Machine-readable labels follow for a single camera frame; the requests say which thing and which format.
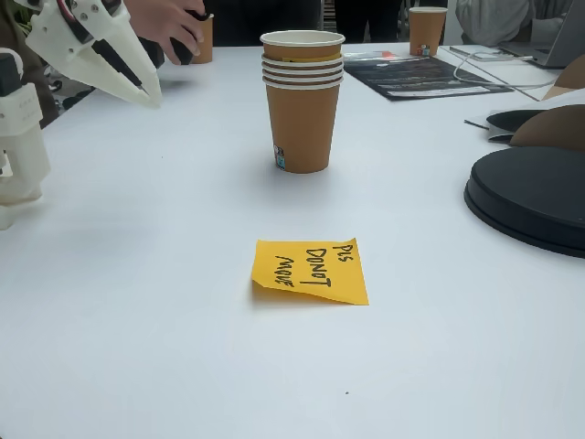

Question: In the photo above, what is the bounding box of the black handheld object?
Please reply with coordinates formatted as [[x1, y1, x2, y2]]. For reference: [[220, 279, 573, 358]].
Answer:
[[167, 34, 199, 66]]

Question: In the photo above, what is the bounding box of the brown paper cup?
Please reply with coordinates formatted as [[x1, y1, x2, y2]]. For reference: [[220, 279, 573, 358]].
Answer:
[[259, 30, 346, 62], [187, 13, 215, 65], [261, 67, 345, 81], [261, 59, 345, 75], [408, 6, 449, 58], [262, 72, 344, 175], [261, 52, 345, 69]]

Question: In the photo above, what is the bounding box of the person's hand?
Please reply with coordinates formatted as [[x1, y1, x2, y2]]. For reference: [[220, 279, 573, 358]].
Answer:
[[125, 0, 207, 59]]

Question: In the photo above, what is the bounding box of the person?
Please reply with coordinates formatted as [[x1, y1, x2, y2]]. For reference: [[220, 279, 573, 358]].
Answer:
[[209, 0, 403, 47], [455, 0, 578, 47]]

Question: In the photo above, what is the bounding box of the yellow sticky note with writing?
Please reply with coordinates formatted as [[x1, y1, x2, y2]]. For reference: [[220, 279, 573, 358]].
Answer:
[[250, 236, 370, 306]]

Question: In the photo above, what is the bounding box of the black printed flyer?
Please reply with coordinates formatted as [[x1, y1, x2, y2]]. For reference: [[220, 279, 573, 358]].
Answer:
[[342, 48, 516, 102]]

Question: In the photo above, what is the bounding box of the black curved piece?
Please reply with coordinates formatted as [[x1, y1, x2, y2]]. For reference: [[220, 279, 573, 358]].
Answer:
[[485, 109, 549, 137]]

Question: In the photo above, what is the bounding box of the black round disc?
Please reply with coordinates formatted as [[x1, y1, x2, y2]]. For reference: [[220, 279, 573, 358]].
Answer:
[[463, 145, 585, 260]]

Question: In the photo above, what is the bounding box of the brown cardboard dome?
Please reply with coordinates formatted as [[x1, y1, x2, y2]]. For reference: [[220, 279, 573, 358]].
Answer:
[[509, 103, 585, 153]]

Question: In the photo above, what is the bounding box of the silver open laptop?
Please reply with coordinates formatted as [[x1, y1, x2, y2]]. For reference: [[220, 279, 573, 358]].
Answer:
[[450, 0, 585, 70]]

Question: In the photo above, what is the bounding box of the brown cardboard piece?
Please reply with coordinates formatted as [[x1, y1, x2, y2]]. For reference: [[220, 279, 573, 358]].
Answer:
[[541, 58, 585, 102]]

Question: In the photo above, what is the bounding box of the white charging cable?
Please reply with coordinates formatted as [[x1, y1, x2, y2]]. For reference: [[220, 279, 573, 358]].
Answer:
[[453, 50, 564, 91]]

